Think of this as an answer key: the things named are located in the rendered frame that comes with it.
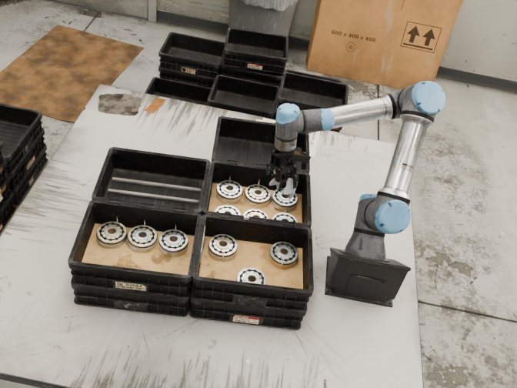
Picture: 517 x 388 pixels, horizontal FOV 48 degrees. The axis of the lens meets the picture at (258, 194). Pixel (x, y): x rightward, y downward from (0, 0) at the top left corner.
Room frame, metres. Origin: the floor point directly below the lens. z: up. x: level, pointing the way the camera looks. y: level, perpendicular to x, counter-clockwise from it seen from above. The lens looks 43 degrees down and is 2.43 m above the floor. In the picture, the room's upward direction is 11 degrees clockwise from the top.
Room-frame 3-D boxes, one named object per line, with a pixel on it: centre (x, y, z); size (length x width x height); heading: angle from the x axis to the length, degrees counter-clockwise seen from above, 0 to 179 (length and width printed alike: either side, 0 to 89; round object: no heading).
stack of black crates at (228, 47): (3.34, 0.19, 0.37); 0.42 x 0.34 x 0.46; 89
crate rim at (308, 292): (1.32, -0.03, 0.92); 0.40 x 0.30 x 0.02; 95
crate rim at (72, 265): (1.29, 0.37, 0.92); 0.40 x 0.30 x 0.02; 95
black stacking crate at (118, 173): (1.59, 0.40, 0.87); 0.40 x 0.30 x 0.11; 95
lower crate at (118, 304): (1.29, 0.37, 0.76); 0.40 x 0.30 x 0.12; 95
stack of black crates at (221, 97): (2.93, 0.19, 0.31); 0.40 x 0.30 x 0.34; 89
